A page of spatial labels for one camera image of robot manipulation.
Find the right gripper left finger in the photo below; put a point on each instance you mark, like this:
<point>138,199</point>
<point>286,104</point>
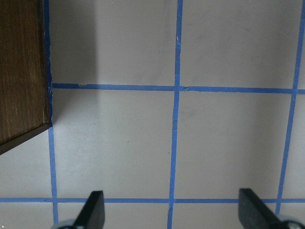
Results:
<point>92,215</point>

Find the dark brown wooden cabinet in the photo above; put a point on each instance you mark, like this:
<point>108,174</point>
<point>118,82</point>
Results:
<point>24,97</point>

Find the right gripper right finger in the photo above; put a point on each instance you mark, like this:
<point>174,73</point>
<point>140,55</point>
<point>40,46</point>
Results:
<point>253,213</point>

